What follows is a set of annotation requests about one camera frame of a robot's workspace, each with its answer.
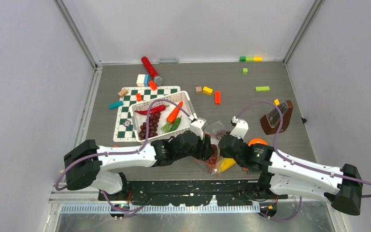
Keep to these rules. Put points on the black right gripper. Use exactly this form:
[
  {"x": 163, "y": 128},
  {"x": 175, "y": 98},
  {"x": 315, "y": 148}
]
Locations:
[{"x": 223, "y": 153}]

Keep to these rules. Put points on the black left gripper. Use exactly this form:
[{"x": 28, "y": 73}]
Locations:
[{"x": 204, "y": 149}]

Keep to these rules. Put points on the yellow fake banana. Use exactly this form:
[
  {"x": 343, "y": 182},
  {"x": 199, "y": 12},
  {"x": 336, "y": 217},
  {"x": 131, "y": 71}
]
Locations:
[{"x": 223, "y": 164}]

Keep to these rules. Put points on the green fake chili pepper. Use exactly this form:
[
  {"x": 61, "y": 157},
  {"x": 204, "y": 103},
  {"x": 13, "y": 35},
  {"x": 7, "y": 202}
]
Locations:
[{"x": 175, "y": 124}]

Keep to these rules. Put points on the pink fake grapes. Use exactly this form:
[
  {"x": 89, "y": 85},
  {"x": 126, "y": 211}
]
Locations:
[{"x": 212, "y": 160}]

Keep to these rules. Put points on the clear zip top bag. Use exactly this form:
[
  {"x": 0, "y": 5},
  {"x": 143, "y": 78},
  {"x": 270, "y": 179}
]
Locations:
[{"x": 216, "y": 131}]

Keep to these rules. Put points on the orange fake carrot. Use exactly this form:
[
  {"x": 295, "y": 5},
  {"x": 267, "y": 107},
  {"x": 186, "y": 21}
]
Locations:
[{"x": 172, "y": 117}]

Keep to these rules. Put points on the white plastic basket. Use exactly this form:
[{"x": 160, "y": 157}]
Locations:
[{"x": 186, "y": 114}]

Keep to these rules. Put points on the purple fake grapes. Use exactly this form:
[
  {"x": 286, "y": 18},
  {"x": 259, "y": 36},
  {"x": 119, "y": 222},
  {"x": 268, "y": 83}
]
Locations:
[{"x": 152, "y": 128}]

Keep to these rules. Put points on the red fake chili pepper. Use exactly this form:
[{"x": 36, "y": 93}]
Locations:
[{"x": 154, "y": 110}]

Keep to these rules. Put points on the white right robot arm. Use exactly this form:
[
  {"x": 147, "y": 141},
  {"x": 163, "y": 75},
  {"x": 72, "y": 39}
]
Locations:
[{"x": 282, "y": 174}]

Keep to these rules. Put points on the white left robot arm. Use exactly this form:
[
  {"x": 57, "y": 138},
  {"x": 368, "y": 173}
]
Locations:
[{"x": 90, "y": 165}]

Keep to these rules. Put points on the orange S-shaped track piece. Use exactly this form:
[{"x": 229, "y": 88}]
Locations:
[{"x": 258, "y": 141}]

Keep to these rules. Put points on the brown box with lid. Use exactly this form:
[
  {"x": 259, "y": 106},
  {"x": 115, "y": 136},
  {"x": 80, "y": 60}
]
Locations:
[{"x": 270, "y": 122}]

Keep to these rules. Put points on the red rectangular block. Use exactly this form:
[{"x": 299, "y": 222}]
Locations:
[{"x": 217, "y": 97}]

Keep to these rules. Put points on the brown wooden cube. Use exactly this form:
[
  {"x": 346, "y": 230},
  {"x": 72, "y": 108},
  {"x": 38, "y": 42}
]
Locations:
[{"x": 198, "y": 90}]

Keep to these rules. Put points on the green white chessboard mat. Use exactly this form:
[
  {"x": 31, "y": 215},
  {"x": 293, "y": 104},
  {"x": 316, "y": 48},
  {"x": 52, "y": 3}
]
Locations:
[{"x": 124, "y": 130}]

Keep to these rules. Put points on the small yellow cube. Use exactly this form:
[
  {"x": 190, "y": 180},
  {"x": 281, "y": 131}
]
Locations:
[{"x": 276, "y": 102}]

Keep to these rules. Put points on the flat green block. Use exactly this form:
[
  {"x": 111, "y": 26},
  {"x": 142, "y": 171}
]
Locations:
[{"x": 262, "y": 89}]

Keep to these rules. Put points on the small red block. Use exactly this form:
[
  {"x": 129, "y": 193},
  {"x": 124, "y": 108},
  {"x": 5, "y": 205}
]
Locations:
[{"x": 139, "y": 97}]

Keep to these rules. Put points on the red block near tube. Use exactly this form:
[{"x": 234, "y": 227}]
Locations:
[{"x": 152, "y": 85}]

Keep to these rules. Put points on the red cylinder tube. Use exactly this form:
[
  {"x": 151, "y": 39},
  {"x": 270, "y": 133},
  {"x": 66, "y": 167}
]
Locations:
[{"x": 153, "y": 73}]

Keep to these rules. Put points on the white blue toy block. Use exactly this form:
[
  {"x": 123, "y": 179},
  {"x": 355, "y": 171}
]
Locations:
[{"x": 142, "y": 80}]

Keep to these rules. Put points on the teal block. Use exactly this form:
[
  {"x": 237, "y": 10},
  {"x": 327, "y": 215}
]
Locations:
[{"x": 116, "y": 105}]

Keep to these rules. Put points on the tan wooden block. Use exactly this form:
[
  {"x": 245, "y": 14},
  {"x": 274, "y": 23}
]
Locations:
[{"x": 123, "y": 92}]

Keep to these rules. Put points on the green yellow block row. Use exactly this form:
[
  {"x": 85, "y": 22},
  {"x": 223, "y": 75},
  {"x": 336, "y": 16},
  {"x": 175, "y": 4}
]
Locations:
[{"x": 250, "y": 59}]

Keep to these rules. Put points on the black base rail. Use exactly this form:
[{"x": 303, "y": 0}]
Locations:
[{"x": 192, "y": 193}]

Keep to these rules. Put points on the white slotted cable duct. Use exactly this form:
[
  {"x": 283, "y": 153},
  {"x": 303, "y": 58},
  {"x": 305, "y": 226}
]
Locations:
[{"x": 104, "y": 208}]

